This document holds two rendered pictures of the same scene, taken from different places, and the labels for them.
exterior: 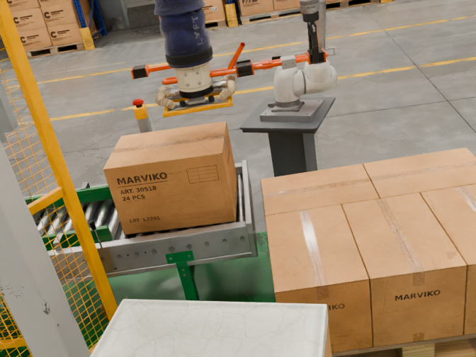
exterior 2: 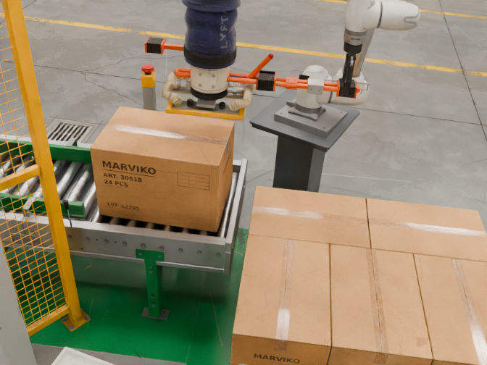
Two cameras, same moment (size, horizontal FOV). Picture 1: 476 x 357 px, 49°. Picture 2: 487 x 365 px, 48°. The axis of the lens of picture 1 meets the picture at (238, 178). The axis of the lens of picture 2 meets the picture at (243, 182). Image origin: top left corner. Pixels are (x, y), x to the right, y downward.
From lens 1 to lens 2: 45 cm
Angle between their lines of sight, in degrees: 9
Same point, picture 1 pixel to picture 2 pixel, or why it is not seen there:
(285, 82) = not seen: hidden behind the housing
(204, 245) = (177, 250)
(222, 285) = (189, 279)
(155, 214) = (135, 204)
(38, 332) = not seen: outside the picture
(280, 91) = (303, 95)
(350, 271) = (314, 331)
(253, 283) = (221, 286)
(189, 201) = (173, 201)
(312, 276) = (275, 325)
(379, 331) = not seen: outside the picture
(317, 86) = (343, 99)
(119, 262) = (86, 244)
